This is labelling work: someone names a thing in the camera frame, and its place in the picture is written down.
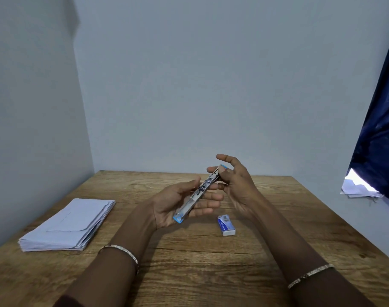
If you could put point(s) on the person's left hand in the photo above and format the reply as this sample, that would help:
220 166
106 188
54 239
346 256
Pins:
164 207

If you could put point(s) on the person's right hand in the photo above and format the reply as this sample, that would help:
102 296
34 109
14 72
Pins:
244 188

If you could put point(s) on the person's left thumb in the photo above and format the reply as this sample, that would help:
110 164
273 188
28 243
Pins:
185 184

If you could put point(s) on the person's left middle finger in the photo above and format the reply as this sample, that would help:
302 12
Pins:
215 197

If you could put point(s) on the person's right thumb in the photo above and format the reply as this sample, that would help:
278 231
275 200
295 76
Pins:
228 159

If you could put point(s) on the person's left little finger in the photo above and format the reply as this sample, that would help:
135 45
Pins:
200 212

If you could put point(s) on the blue and metal stapler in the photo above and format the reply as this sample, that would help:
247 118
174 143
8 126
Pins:
196 196

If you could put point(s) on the person's left forearm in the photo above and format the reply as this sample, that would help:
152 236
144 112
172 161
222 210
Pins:
117 262

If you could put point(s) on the person's right forearm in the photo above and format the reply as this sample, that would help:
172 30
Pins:
297 252

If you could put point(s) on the small white staple box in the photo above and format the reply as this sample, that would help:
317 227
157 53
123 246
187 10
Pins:
226 225

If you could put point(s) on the stack of white envelopes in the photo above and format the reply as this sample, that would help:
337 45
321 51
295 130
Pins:
69 225

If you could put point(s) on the crumpled white papers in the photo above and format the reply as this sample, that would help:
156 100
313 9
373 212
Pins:
357 187

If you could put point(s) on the dark blue curtain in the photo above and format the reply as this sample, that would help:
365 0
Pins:
378 137

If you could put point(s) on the dark maroon sleeve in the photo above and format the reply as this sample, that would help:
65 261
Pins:
65 302

